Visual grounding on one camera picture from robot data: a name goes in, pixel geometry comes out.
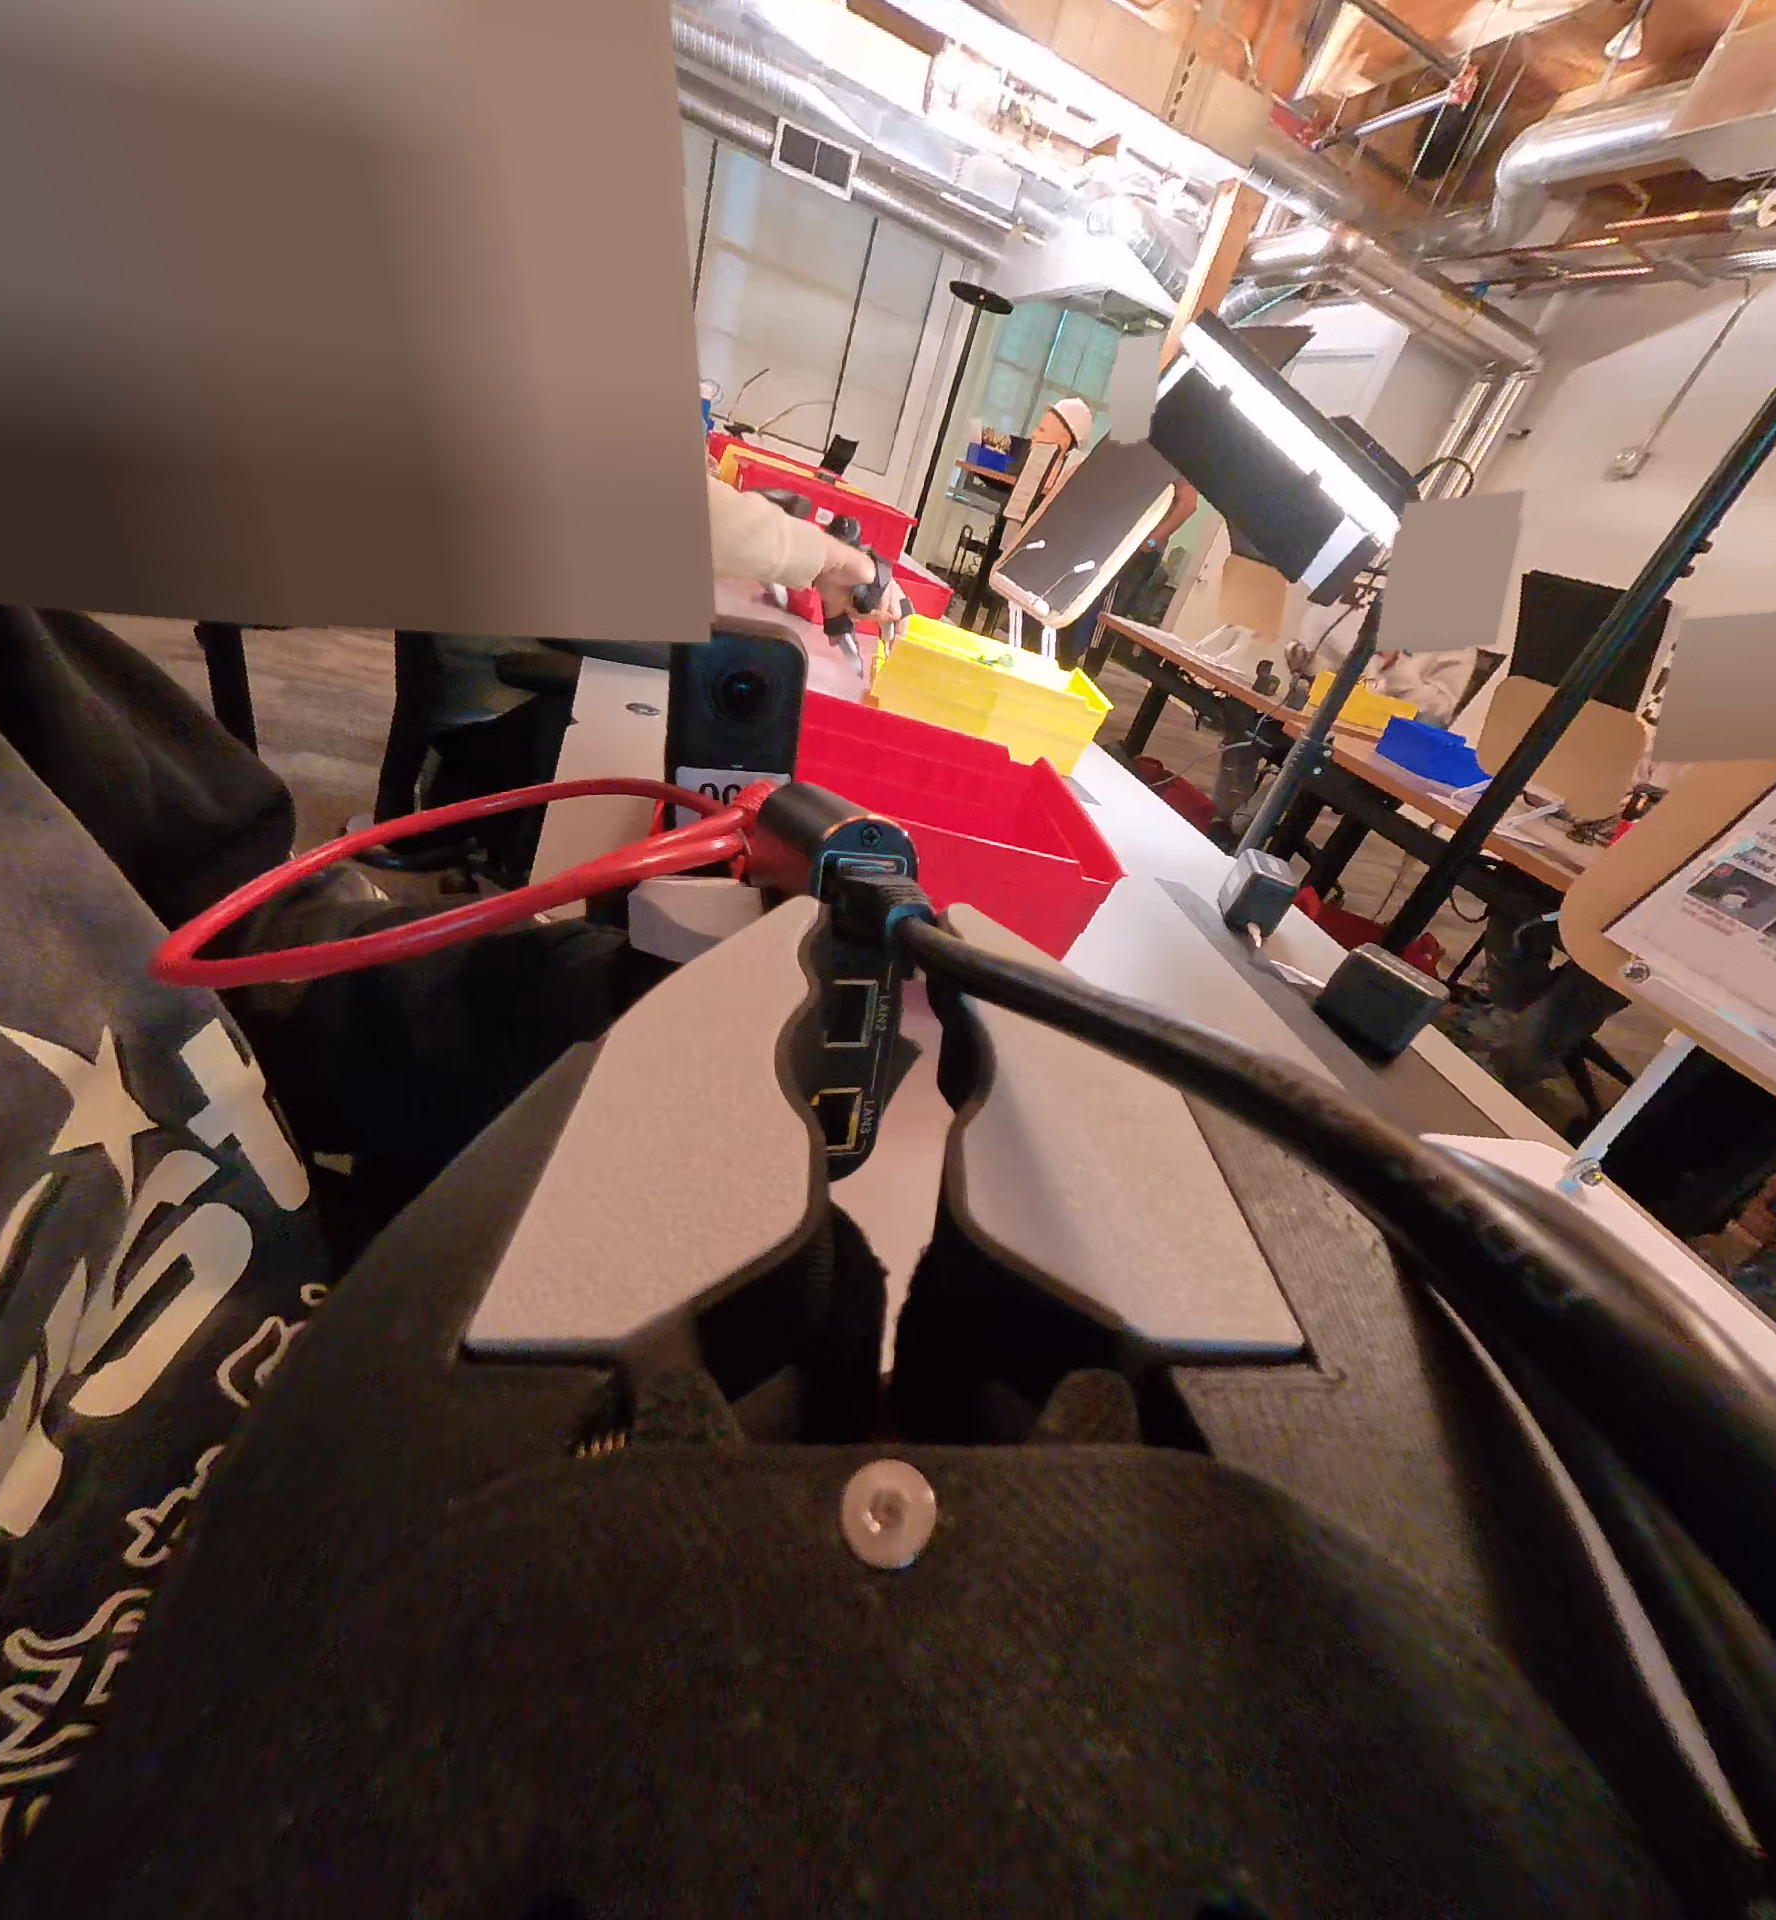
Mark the grey light stand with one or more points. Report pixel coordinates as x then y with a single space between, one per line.
1324 718

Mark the dark printed shirt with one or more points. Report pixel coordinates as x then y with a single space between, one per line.
80 1200

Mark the white wall vent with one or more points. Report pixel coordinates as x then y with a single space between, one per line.
815 150

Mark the wooden work table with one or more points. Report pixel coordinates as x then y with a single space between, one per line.
1196 643

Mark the black stand pole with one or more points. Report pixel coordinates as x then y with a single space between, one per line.
1625 661

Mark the black panel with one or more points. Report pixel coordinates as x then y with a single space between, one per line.
1579 629

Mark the blue plastic bin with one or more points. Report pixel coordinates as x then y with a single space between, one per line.
1429 751

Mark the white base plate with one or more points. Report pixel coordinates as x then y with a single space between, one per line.
1638 1208

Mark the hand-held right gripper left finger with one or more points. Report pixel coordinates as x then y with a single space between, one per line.
665 1139

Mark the black ethernet port adapter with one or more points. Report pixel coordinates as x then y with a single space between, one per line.
867 1073

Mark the black table clamp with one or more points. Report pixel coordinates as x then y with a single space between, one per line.
1377 999
1255 890

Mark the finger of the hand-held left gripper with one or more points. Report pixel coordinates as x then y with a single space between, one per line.
693 913

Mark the yellow plastic bin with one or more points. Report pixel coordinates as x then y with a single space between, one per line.
978 699
1367 704

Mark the red plastic bin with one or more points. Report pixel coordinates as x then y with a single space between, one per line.
978 841
920 593
867 518

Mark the black floor lamp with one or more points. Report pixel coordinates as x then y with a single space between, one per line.
982 294

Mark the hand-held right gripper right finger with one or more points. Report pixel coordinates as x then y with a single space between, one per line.
1114 1200

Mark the silver air duct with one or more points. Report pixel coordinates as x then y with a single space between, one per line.
1579 150
889 165

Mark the wooden board with instruction sheet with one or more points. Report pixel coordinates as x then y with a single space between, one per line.
1775 930

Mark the studio light panel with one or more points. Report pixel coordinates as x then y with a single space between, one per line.
1251 465

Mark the person's left forearm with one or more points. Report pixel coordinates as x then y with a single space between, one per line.
453 1080

